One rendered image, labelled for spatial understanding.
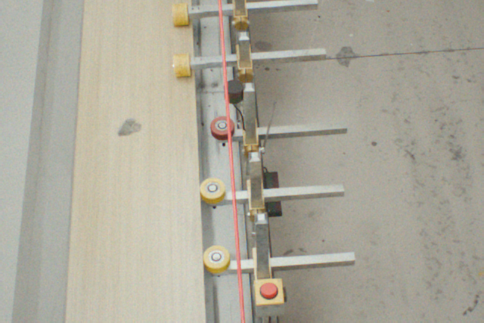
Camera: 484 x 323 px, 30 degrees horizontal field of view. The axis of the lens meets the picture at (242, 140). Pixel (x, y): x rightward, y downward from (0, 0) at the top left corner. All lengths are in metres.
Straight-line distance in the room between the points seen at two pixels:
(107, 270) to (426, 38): 2.37
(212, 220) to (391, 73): 1.58
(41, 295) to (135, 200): 1.87
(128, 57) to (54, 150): 2.14
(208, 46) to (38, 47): 2.55
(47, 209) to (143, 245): 1.71
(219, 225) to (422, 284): 1.00
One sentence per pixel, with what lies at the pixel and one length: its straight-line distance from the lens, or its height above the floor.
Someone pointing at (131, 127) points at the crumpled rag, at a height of 0.91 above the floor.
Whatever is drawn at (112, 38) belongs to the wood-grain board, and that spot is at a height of 0.90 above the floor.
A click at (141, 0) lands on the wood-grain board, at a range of 3.49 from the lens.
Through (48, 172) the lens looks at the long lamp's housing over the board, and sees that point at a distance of 1.13.
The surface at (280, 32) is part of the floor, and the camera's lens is 4.59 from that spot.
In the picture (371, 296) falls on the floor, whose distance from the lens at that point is 3.73.
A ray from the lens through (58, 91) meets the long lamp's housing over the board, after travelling 1.21.
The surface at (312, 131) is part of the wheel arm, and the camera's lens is 3.08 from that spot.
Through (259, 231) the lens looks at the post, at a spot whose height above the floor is 1.12.
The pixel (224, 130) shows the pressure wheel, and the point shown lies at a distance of 3.02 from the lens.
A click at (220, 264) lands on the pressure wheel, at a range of 2.74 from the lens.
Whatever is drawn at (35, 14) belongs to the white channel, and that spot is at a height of 2.46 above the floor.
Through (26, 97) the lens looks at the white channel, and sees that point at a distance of 1.10.
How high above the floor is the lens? 3.26
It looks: 52 degrees down
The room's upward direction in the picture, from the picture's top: 3 degrees counter-clockwise
